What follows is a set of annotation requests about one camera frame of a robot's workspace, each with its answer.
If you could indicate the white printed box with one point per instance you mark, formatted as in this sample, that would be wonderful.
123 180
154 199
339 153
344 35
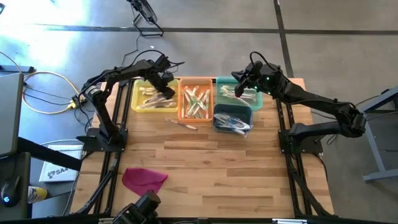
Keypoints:
60 165

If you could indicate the grey metal table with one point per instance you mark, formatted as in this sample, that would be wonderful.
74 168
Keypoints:
372 143

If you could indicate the silver bracket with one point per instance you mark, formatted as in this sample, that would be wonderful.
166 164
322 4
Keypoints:
289 221
105 221

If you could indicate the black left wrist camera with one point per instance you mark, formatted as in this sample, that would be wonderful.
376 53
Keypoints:
163 60

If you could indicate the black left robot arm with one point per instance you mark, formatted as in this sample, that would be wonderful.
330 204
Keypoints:
105 93

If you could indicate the yellow plastic bin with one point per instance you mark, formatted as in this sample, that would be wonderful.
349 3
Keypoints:
136 107

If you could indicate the blue toothbrush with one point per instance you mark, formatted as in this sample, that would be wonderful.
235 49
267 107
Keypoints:
224 117
244 130
233 124
228 119
225 124

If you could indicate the purple toothbrush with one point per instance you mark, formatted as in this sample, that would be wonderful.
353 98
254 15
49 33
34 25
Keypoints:
147 89
182 123
148 92
155 106
164 100
155 99

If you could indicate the dark desk top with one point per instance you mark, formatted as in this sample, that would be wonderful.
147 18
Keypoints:
21 165

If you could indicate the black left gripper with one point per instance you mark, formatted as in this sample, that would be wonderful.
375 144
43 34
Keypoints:
161 82

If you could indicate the orange toothbrush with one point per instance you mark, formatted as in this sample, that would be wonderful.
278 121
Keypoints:
231 95
228 90
239 99

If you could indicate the yellow spray can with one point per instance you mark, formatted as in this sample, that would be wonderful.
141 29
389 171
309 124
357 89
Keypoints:
37 194

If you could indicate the orange plastic bin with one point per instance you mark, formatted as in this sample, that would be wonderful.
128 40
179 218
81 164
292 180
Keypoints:
186 81

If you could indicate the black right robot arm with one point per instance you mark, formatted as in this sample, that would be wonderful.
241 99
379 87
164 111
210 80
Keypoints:
317 105

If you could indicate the small dark teal bin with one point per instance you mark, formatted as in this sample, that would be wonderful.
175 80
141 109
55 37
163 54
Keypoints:
236 109

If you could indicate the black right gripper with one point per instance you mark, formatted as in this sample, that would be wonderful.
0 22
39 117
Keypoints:
264 77

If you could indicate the black desk bar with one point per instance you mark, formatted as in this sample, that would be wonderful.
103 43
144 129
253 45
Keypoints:
49 154

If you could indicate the black computer mouse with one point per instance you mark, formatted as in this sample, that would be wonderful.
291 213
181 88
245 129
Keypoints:
9 191

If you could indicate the yellow power strip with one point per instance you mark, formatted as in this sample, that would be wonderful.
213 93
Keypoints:
76 102

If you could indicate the light turquoise plastic bin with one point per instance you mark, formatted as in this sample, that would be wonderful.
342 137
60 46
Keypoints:
227 81

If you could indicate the black floor fan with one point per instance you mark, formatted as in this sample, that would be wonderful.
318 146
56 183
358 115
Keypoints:
146 14

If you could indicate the magenta cloth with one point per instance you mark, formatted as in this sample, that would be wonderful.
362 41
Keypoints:
143 180

